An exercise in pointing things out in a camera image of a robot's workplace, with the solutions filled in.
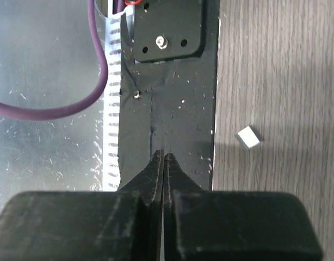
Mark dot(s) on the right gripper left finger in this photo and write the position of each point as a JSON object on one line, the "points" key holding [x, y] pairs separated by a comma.
{"points": [[139, 218]]}

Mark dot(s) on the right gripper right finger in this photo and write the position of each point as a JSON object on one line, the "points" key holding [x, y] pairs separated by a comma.
{"points": [[174, 178]]}

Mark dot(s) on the small staple strip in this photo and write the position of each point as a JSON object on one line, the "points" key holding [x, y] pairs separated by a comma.
{"points": [[249, 137]]}

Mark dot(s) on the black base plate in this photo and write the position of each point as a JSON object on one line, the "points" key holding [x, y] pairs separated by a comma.
{"points": [[168, 87]]}

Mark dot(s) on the white slotted cable duct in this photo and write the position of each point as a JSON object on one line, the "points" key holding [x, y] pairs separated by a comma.
{"points": [[111, 178]]}

